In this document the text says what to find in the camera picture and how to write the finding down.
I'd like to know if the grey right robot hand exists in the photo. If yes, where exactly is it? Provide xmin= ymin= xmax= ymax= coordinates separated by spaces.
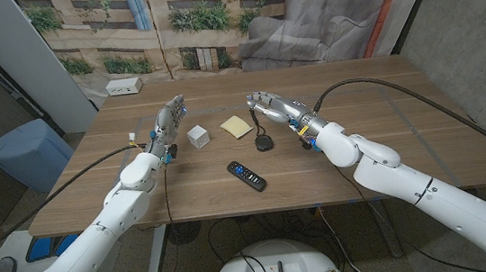
xmin=245 ymin=83 xmax=332 ymax=157

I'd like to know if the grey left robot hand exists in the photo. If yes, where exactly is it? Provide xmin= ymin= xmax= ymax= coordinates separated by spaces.
xmin=143 ymin=93 xmax=194 ymax=168

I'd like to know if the black TV remote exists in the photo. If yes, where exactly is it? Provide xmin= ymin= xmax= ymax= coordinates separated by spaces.
xmin=226 ymin=158 xmax=269 ymax=196

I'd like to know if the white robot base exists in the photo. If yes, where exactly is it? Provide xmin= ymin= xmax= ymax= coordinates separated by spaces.
xmin=208 ymin=232 xmax=344 ymax=272

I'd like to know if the white cube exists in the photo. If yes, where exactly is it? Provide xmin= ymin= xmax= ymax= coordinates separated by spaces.
xmin=186 ymin=123 xmax=212 ymax=150

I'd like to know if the white power strip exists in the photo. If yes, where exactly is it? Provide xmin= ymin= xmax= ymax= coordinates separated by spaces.
xmin=104 ymin=76 xmax=144 ymax=98

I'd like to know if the yellow sticky note pad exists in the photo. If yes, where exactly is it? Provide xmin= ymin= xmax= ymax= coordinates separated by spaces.
xmin=219 ymin=113 xmax=255 ymax=142

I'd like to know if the black round floor fan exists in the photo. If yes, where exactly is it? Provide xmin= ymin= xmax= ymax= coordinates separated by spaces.
xmin=165 ymin=220 xmax=204 ymax=248

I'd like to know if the printed backdrop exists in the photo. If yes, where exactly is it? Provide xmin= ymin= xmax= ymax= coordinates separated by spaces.
xmin=13 ymin=0 xmax=453 ymax=118

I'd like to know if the grey tape outline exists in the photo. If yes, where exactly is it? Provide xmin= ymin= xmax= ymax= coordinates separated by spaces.
xmin=91 ymin=79 xmax=463 ymax=225

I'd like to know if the grey table leg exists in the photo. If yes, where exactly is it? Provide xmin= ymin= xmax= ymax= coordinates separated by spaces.
xmin=366 ymin=196 xmax=404 ymax=262
xmin=141 ymin=224 xmax=172 ymax=272

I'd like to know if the blue plastic bin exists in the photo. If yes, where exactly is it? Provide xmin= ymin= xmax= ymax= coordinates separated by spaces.
xmin=0 ymin=114 xmax=79 ymax=199

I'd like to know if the white leaning panel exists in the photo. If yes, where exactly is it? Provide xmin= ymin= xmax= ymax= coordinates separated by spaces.
xmin=0 ymin=0 xmax=101 ymax=142

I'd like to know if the white and blue floor object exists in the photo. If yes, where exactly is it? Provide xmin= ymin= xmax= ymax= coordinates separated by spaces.
xmin=0 ymin=223 xmax=86 ymax=272

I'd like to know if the small white wire connector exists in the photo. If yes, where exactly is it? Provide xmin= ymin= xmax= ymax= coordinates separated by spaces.
xmin=127 ymin=131 xmax=144 ymax=150

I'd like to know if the black stopwatch with cord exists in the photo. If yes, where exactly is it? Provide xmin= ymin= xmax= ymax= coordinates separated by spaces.
xmin=248 ymin=106 xmax=275 ymax=154

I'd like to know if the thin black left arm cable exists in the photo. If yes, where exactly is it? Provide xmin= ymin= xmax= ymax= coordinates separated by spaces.
xmin=162 ymin=159 xmax=209 ymax=272

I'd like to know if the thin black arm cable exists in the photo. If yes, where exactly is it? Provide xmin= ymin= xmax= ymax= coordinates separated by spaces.
xmin=331 ymin=149 xmax=486 ymax=272
xmin=162 ymin=159 xmax=209 ymax=272

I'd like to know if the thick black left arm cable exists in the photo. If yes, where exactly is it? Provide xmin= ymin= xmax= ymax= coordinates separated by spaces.
xmin=0 ymin=143 xmax=158 ymax=265

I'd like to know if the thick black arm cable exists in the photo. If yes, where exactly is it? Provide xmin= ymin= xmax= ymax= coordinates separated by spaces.
xmin=309 ymin=64 xmax=486 ymax=187
xmin=0 ymin=143 xmax=158 ymax=265

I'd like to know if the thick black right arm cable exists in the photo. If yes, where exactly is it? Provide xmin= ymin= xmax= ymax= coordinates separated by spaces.
xmin=309 ymin=64 xmax=486 ymax=187

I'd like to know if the white floor cable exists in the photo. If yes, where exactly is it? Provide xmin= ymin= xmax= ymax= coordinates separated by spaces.
xmin=317 ymin=203 xmax=367 ymax=272

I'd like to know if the black backdrop frame pole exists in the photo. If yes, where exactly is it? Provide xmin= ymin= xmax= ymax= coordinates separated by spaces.
xmin=385 ymin=0 xmax=453 ymax=56

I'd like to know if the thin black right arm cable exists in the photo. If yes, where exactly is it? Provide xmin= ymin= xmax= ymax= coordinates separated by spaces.
xmin=331 ymin=149 xmax=486 ymax=272

